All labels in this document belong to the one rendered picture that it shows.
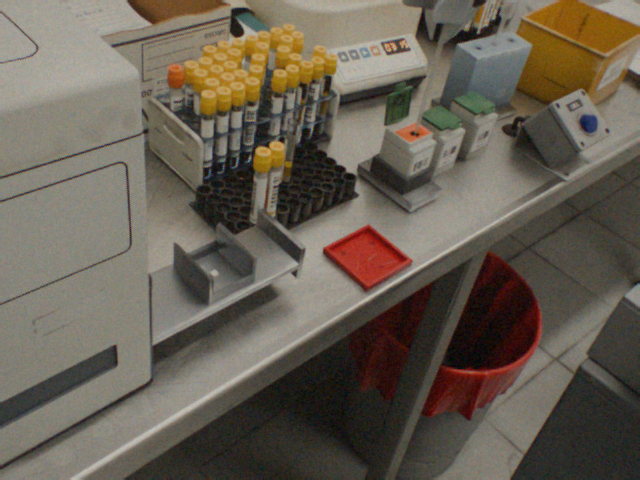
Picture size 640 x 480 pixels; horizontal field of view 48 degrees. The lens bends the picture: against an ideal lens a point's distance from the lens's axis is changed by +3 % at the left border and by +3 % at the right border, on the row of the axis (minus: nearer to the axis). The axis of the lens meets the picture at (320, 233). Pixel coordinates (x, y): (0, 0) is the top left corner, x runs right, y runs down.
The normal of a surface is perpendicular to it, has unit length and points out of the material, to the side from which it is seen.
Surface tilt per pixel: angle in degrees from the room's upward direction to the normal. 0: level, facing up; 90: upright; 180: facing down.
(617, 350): 90
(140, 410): 0
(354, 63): 25
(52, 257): 90
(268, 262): 0
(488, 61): 90
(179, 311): 0
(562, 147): 90
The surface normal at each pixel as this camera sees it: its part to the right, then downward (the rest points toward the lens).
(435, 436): 0.03, 0.73
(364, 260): 0.15, -0.73
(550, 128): -0.74, 0.37
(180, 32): 0.67, 0.59
